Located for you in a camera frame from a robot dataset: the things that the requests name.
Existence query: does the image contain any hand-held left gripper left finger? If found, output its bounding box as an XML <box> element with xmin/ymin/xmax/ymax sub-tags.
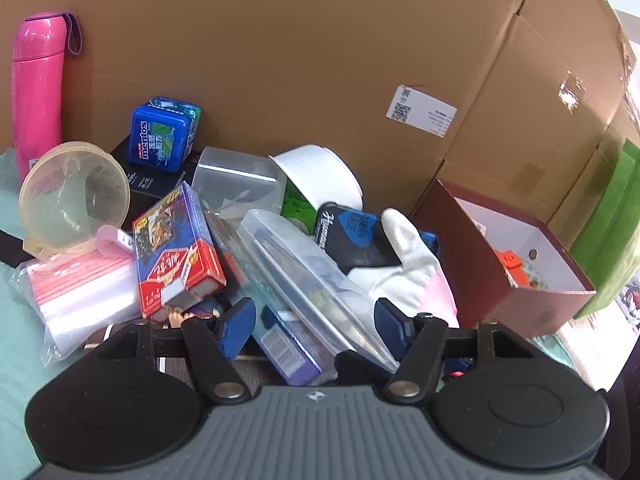
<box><xmin>92</xmin><ymin>296</ymin><xmax>257</xmax><ymax>405</ymax></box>

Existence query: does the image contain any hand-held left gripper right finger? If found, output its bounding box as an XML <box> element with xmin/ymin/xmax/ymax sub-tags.
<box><xmin>374</xmin><ymin>297</ymin><xmax>538</xmax><ymax>405</ymax></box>

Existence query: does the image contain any clear plastic case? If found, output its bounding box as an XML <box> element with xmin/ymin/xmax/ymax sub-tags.
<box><xmin>235</xmin><ymin>208</ymin><xmax>401</xmax><ymax>371</ymax></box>

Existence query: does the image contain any maroon box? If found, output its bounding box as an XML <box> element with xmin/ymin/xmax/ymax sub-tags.
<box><xmin>410</xmin><ymin>179</ymin><xmax>597</xmax><ymax>338</ymax></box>

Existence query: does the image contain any orange plastic piece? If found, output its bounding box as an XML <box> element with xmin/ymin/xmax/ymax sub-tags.
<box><xmin>492</xmin><ymin>249</ymin><xmax>523</xmax><ymax>288</ymax></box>

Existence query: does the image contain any purple carton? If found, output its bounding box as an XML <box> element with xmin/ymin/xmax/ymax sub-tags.
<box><xmin>250</xmin><ymin>305</ymin><xmax>326</xmax><ymax>387</ymax></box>

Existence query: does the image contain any white glove with pink cuff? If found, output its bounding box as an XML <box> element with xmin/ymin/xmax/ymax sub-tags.
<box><xmin>345</xmin><ymin>207</ymin><xmax>461</xmax><ymax>328</ymax></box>

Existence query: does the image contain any black pouch with blue print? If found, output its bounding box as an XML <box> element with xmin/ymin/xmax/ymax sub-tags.
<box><xmin>312</xmin><ymin>201</ymin><xmax>401</xmax><ymax>276</ymax></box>

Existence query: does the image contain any blue and red card box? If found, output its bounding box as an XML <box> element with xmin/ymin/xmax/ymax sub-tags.
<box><xmin>132</xmin><ymin>181</ymin><xmax>227</xmax><ymax>321</ymax></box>

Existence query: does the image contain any green plastic item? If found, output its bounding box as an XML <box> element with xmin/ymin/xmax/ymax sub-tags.
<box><xmin>280</xmin><ymin>180</ymin><xmax>321</xmax><ymax>233</ymax></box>

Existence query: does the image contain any frosted plastic container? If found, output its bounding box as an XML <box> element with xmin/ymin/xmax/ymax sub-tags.
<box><xmin>191</xmin><ymin>146</ymin><xmax>287</xmax><ymax>221</ymax></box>

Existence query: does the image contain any small pink plastic piece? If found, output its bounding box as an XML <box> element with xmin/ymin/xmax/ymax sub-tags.
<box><xmin>95</xmin><ymin>225</ymin><xmax>135</xmax><ymax>256</ymax></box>

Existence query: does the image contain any black flat box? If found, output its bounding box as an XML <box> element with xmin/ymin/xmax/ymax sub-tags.
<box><xmin>110</xmin><ymin>135</ymin><xmax>201</xmax><ymax>200</ymax></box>

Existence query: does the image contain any stack of zip bags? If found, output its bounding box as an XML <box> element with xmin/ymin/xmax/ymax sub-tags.
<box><xmin>10</xmin><ymin>252</ymin><xmax>143</xmax><ymax>361</ymax></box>

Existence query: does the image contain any white bowl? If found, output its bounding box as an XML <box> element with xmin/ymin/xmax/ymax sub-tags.
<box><xmin>270</xmin><ymin>144</ymin><xmax>364</xmax><ymax>211</ymax></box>

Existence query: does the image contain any blue candy box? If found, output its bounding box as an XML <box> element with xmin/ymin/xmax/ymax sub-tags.
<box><xmin>127</xmin><ymin>96</ymin><xmax>202</xmax><ymax>173</ymax></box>

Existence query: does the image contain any translucent plastic funnel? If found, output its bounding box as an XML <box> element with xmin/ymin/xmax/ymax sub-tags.
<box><xmin>19</xmin><ymin>141</ymin><xmax>132</xmax><ymax>260</ymax></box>

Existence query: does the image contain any white shipping label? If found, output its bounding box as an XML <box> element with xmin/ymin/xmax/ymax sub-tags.
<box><xmin>387</xmin><ymin>85</ymin><xmax>458</xmax><ymax>138</ymax></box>

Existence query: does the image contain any green fabric bag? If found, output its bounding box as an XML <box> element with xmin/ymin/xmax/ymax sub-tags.
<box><xmin>570</xmin><ymin>139</ymin><xmax>640</xmax><ymax>318</ymax></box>

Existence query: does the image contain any large cardboard box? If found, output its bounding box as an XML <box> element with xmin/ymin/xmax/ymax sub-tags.
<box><xmin>0</xmin><ymin>0</ymin><xmax>640</xmax><ymax>251</ymax></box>

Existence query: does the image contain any pink thermos bottle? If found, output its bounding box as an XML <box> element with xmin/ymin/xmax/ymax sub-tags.
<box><xmin>11</xmin><ymin>11</ymin><xmax>82</xmax><ymax>181</ymax></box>

